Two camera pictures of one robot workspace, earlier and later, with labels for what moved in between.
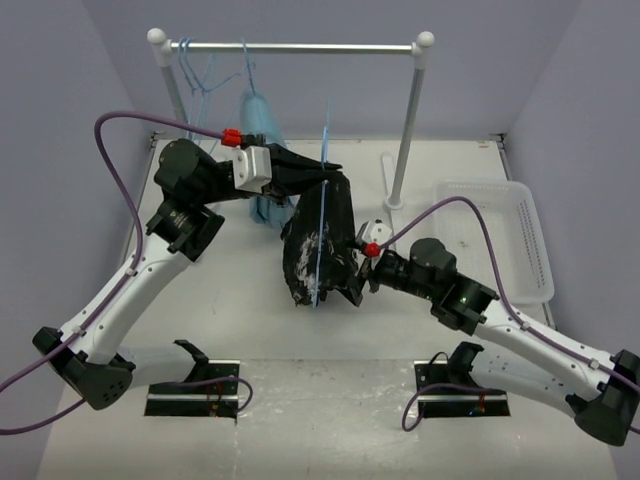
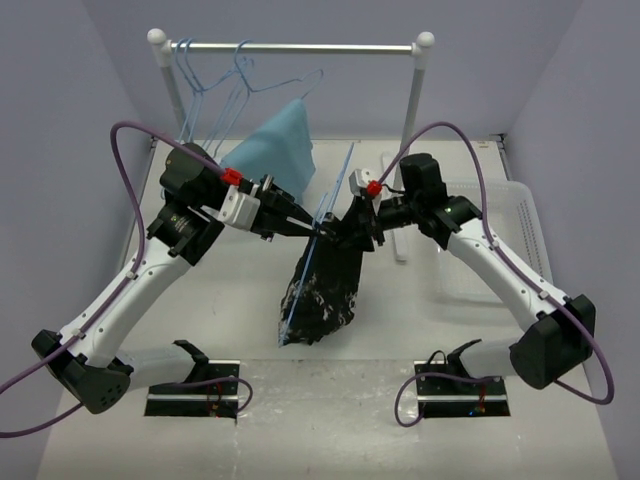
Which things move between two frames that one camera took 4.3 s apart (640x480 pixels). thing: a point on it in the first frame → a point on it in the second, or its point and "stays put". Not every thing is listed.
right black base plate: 455,404 stays put
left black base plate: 217,399 stays put
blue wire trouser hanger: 322,213 → 321,218
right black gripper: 353,290 → 360,235
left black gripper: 292,173 → 276,205
